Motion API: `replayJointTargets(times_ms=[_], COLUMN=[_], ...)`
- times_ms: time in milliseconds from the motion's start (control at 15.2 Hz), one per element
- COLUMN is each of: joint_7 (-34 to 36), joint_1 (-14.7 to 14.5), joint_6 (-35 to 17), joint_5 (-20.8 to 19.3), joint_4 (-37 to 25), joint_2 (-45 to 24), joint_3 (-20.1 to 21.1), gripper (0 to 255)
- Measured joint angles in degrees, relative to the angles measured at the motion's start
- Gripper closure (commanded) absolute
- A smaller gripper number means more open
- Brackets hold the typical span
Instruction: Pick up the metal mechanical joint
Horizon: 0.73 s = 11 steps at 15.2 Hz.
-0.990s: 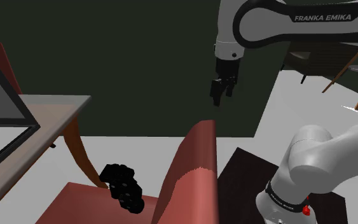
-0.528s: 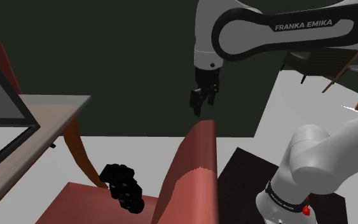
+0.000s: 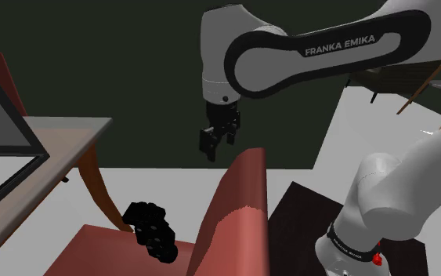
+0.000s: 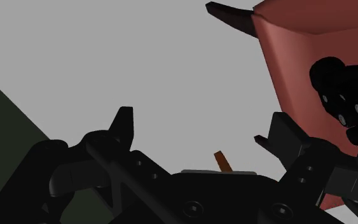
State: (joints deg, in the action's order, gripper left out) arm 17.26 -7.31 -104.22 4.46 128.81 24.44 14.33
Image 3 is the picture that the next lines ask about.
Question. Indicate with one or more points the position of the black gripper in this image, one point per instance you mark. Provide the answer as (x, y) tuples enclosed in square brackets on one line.
[(223, 114)]

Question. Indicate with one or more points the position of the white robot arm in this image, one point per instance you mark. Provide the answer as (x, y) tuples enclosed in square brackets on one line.
[(388, 191)]

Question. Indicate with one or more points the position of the red chair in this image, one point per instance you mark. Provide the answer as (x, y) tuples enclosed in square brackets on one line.
[(239, 214)]

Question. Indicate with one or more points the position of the black game controller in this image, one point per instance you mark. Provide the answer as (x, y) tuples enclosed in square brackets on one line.
[(151, 229)]

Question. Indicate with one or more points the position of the grey table with brown legs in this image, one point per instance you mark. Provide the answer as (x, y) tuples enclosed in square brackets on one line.
[(58, 153)]

